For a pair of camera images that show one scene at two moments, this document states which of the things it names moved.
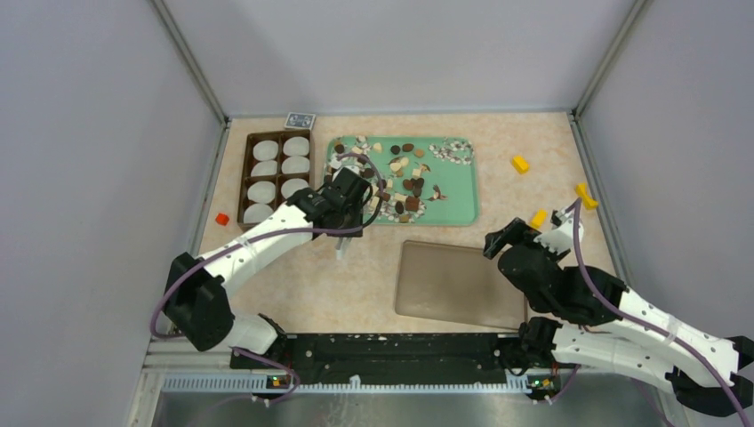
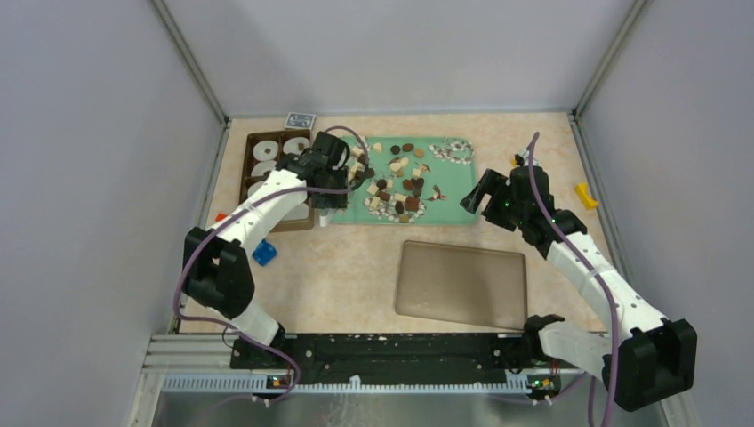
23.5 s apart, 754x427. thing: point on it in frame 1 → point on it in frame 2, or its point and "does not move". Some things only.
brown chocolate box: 275,165 does not move
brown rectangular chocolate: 412,204 does not move
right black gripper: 517,230 → 487,185
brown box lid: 457,284 does not move
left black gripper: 358,212 → 336,201
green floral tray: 426,180 does not move
